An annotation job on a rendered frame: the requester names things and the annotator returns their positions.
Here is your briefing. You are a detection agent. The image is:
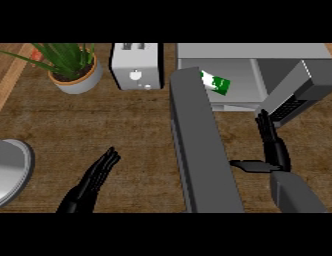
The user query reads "green and white milk carton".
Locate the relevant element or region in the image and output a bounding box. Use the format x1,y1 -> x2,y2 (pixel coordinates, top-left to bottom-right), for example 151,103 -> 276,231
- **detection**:
201,70 -> 234,96

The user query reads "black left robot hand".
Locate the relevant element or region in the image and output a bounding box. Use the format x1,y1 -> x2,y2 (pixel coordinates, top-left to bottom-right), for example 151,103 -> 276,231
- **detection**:
56,146 -> 123,214

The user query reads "orange object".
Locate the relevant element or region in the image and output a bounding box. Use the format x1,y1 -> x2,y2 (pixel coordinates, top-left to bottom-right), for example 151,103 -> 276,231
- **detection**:
30,47 -> 46,68

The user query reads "grey microwave door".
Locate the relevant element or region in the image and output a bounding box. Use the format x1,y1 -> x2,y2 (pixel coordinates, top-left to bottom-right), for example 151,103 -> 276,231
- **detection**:
169,66 -> 247,214

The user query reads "green potted plant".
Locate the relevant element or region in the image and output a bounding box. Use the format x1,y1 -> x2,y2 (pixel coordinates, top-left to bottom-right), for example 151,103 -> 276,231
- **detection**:
0,43 -> 98,81

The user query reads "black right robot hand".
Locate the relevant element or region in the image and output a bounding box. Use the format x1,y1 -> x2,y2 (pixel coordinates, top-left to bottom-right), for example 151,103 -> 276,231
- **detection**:
229,109 -> 293,174

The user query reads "grey microwave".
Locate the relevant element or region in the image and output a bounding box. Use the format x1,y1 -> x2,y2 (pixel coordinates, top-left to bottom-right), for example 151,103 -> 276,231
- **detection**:
176,43 -> 332,129

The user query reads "white toaster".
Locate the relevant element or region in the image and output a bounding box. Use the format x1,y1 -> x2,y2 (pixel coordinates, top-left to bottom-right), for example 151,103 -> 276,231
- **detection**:
110,43 -> 166,92

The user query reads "grey plant pot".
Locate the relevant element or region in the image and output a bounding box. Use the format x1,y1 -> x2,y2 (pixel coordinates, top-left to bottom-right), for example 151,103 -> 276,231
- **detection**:
48,59 -> 105,95

